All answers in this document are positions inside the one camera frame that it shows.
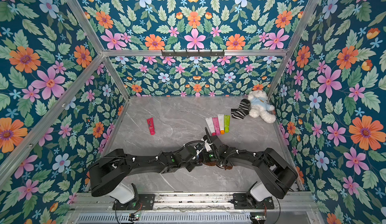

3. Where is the pink Curaprox toothpaste tube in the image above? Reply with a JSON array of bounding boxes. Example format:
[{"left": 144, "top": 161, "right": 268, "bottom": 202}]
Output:
[{"left": 212, "top": 117, "right": 221, "bottom": 136}]

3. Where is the white tube red cap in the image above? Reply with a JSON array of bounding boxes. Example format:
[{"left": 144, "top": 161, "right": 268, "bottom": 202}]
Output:
[{"left": 206, "top": 118, "right": 216, "bottom": 136}]

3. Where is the green Curaprox toothpaste tube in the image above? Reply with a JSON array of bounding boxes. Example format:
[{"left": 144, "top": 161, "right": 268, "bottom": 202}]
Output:
[{"left": 224, "top": 115, "right": 230, "bottom": 133}]

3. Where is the red Curaprox toothpaste tube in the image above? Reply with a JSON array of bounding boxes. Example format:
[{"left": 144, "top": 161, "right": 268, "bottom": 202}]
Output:
[{"left": 147, "top": 118, "right": 155, "bottom": 135}]

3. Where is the brown cloth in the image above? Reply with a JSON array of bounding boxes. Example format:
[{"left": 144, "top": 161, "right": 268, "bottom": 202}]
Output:
[{"left": 204, "top": 161, "right": 233, "bottom": 170}]

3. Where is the white tube orange cap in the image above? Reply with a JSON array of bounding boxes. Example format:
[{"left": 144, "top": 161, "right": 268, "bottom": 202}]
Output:
[{"left": 218, "top": 114, "right": 225, "bottom": 135}]

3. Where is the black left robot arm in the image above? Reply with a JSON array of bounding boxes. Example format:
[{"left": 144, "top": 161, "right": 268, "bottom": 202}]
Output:
[{"left": 89, "top": 146, "right": 202, "bottom": 197}]

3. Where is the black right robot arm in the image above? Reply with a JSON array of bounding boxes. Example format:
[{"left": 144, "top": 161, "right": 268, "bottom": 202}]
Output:
[{"left": 202, "top": 135, "right": 298, "bottom": 201}]

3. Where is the striped black white sock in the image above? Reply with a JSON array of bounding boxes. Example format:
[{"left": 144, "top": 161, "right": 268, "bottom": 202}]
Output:
[{"left": 231, "top": 99, "right": 251, "bottom": 120}]

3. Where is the white teddy bear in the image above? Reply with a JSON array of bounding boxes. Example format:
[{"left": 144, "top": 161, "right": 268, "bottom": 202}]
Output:
[{"left": 248, "top": 90, "right": 276, "bottom": 124}]

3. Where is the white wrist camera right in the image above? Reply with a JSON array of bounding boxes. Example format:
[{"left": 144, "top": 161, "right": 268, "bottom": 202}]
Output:
[{"left": 204, "top": 140, "right": 212, "bottom": 152}]

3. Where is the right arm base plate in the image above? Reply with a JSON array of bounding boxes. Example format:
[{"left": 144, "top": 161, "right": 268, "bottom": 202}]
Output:
[{"left": 228, "top": 193, "right": 274, "bottom": 210}]

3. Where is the black hook rail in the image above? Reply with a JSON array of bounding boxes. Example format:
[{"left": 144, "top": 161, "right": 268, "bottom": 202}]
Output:
[{"left": 161, "top": 50, "right": 225, "bottom": 58}]

